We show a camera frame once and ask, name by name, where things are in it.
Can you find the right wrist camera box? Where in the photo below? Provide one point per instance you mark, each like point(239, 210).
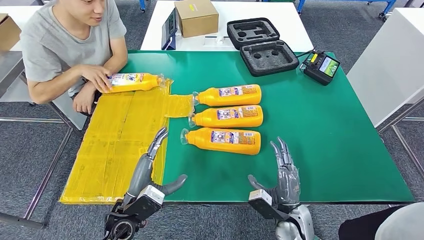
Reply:
point(260, 196)

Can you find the person's right hand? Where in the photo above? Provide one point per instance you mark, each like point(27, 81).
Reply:
point(97, 78)

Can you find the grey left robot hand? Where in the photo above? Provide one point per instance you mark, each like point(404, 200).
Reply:
point(142, 175)

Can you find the orange bottle with clear cap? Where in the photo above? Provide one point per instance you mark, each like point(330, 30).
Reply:
point(139, 84)
point(202, 144)
point(212, 122)
point(212, 99)

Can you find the plain cardboard box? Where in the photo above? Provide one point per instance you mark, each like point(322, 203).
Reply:
point(7, 33)

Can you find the person's right forearm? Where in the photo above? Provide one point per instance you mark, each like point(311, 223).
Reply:
point(56, 84)

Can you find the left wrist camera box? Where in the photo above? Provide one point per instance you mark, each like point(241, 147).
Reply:
point(153, 195)

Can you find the yellow taped sheet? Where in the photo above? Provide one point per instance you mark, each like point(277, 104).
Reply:
point(116, 149)

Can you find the person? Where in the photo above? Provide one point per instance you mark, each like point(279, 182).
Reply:
point(404, 225)
point(56, 43)

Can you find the black remote controller with screen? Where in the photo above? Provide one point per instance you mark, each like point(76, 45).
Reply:
point(318, 71)

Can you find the small white object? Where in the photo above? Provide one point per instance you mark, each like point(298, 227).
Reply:
point(218, 40)

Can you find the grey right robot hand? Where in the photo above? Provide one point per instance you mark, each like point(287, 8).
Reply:
point(288, 185)

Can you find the person's left forearm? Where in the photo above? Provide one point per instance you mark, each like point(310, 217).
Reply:
point(120, 68)

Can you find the cardboard box with yellow label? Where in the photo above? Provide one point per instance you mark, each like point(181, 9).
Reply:
point(195, 20)

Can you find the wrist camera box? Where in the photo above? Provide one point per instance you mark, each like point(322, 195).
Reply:
point(260, 196)
point(153, 195)

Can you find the blue metal cart frame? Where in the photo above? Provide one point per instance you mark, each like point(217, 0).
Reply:
point(142, 4)
point(391, 4)

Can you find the person's left hand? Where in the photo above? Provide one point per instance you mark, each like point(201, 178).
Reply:
point(83, 99)

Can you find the black tablet on stand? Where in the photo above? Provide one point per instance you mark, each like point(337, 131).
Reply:
point(169, 29)

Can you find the black foam-lined case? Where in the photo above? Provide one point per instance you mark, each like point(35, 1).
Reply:
point(265, 63)

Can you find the steel table with metal legs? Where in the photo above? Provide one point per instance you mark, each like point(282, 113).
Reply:
point(8, 66)

